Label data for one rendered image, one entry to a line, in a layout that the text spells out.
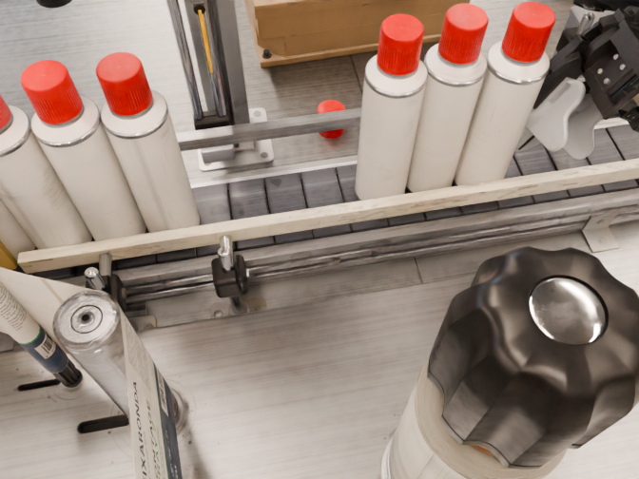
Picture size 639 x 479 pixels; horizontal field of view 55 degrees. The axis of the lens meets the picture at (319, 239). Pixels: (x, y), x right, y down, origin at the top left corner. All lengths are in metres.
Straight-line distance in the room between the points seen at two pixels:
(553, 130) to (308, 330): 0.28
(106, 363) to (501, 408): 0.23
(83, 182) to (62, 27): 0.46
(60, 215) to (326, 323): 0.25
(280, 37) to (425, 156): 0.31
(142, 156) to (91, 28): 0.46
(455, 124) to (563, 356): 0.34
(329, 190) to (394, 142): 0.12
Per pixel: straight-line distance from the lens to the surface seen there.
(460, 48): 0.51
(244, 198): 0.63
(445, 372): 0.29
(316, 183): 0.64
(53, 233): 0.59
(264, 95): 0.80
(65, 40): 0.94
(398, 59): 0.49
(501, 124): 0.57
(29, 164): 0.53
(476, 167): 0.61
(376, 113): 0.52
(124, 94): 0.47
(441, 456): 0.34
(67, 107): 0.49
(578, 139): 0.62
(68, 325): 0.38
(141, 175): 0.53
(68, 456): 0.56
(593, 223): 0.72
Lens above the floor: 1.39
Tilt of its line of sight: 58 degrees down
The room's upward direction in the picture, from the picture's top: straight up
